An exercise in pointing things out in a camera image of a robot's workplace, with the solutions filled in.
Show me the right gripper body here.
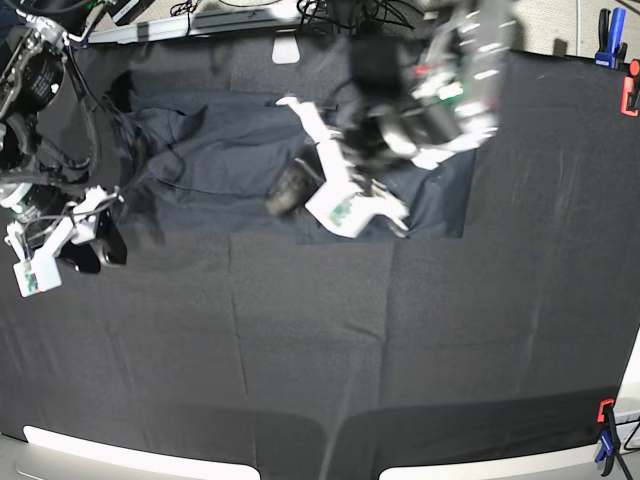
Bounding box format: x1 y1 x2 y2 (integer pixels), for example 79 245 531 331
3 185 123 266

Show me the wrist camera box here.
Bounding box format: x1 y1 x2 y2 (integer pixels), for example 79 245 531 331
13 257 62 298
305 181 374 239

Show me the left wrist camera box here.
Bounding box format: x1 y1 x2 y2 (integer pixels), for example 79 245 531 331
305 181 374 239

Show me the dark grey t-shirt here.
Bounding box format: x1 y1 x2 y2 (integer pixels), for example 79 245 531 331
118 91 475 244

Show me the blue clamp top right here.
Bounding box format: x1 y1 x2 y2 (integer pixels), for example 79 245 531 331
594 7 627 69

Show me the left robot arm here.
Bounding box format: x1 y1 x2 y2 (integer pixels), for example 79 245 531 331
265 1 514 239

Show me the black table cloth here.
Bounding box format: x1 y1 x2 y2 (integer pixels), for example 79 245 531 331
1 36 639 479

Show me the aluminium frame rail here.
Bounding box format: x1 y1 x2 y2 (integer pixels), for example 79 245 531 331
89 6 301 44

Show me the orange clamp far right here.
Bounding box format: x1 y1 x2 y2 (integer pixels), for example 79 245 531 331
620 59 640 117

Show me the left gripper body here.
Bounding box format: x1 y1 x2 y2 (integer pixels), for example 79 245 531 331
277 96 409 239

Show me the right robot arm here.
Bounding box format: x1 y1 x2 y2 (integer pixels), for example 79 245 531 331
1 1 144 298

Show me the black cable bundle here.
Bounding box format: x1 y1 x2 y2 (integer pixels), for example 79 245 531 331
294 0 444 41

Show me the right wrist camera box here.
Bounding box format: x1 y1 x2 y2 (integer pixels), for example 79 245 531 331
13 257 62 298

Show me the orange blue clamp near right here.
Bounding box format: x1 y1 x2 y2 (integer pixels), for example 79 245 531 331
594 398 633 480

